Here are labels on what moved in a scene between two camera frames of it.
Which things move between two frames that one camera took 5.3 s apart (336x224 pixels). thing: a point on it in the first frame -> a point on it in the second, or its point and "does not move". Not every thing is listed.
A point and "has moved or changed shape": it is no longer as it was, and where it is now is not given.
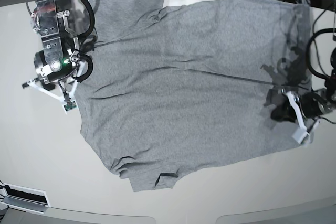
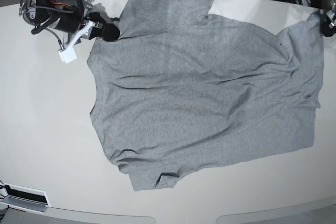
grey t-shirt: x=160 y=87 has moved or changed shape
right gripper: x=313 y=105 -> x=325 y=29
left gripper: x=65 y=71 -> x=84 y=31
